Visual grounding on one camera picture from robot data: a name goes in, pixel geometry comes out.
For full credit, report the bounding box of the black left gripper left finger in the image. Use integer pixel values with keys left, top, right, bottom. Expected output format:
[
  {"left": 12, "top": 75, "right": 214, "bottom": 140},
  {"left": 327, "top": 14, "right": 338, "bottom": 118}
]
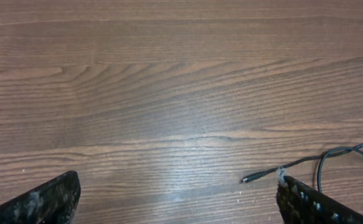
[{"left": 0, "top": 170, "right": 81, "bottom": 224}]

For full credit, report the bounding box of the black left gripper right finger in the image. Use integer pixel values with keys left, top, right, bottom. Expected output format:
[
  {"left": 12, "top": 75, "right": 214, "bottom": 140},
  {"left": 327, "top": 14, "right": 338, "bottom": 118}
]
[{"left": 276, "top": 175, "right": 363, "bottom": 224}]

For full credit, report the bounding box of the black cable silver plug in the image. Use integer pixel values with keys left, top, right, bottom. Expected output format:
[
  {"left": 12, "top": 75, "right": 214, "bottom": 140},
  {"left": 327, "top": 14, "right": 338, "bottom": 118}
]
[{"left": 240, "top": 143, "right": 363, "bottom": 193}]

